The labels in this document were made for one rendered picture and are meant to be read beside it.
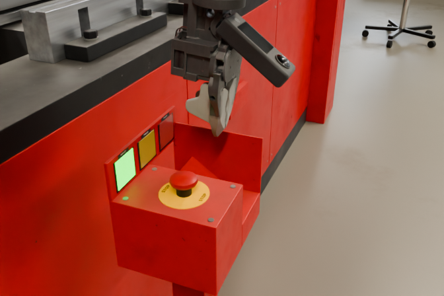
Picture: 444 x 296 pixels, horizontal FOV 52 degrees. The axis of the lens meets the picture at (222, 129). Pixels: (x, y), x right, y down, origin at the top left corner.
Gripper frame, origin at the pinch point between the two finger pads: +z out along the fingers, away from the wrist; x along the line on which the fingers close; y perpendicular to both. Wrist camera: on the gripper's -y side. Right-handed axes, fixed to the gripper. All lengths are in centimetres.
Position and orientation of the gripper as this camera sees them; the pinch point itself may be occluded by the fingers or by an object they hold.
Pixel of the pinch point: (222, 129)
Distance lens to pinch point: 69.5
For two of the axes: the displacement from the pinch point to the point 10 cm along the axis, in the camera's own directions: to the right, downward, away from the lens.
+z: -0.8, 8.7, 4.8
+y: -9.3, -2.4, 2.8
